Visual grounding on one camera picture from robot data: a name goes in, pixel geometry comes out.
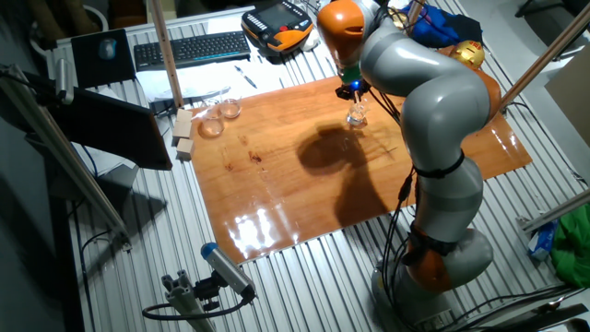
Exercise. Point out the short aluminium profile post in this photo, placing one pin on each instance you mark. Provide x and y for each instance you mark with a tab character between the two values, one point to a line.
184	299

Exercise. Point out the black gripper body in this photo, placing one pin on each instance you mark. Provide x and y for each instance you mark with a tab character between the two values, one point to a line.
352	87

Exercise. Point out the blue cloth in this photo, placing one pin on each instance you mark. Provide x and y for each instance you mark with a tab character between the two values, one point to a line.
438	25

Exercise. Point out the white rounded plastic object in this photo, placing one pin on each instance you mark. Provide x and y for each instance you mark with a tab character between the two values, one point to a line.
310	42

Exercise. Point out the blue and white tissue pack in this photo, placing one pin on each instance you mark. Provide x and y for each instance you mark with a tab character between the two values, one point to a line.
543	240

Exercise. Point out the black mouse pad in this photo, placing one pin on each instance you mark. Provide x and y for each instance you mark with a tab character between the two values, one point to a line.
90	69

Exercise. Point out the orange and black teach pendant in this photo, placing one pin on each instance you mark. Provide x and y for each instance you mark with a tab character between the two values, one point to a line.
276	20

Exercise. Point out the black office chair base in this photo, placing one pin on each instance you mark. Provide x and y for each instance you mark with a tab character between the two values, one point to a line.
553	5

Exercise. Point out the green cloth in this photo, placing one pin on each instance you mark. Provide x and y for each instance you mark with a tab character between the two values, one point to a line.
574	244

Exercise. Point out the clear glass stirring rod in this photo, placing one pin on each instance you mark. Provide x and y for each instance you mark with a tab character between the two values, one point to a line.
357	103

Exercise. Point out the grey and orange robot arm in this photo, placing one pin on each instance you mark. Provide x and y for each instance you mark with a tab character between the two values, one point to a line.
438	106

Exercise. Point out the wooden frame pole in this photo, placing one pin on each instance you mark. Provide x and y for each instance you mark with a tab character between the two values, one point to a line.
166	50
415	14
548	53

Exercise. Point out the black flat bar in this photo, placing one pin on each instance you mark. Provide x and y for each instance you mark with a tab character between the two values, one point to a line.
534	318

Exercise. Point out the white round bucket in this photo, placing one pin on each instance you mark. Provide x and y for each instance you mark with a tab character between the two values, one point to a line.
99	16

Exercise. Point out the black computer keyboard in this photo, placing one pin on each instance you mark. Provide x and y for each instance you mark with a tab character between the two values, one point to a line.
193	48

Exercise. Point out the silver camera with blue cap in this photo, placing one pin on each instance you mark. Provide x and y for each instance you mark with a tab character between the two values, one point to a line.
226	267

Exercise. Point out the black pen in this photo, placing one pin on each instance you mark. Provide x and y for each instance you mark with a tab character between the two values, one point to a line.
245	77

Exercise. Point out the brown cardboard box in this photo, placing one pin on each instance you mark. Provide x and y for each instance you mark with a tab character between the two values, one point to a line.
571	92

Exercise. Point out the aluminium profile bar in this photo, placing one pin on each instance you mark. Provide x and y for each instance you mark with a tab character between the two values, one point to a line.
558	209

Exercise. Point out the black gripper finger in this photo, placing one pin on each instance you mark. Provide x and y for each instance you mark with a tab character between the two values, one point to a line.
341	96
362	94

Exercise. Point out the metal spoon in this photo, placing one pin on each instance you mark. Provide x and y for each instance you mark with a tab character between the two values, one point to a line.
551	304

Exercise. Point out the small wooden block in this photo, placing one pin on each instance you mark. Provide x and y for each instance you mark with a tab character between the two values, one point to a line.
185	115
185	148
182	130

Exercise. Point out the gold piggy bank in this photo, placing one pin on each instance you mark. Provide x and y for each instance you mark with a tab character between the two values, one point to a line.
466	54

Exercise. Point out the glossy wooden board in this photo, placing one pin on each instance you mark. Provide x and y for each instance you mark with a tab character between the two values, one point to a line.
258	152

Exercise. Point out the long grey aluminium strut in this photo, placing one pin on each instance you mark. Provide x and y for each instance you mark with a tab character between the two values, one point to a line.
69	157

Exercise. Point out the glass beaker with water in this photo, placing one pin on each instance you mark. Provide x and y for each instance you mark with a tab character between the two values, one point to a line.
357	117

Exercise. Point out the grey computer mouse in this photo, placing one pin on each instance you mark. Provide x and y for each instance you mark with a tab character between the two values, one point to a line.
108	48

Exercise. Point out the black flat monitor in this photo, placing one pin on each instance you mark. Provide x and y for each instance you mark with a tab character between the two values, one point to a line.
115	129

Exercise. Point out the white paper sheets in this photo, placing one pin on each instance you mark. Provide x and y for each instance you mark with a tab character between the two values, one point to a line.
203	80

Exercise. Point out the empty glass beaker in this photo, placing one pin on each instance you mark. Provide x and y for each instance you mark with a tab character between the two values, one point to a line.
230	110
212	125

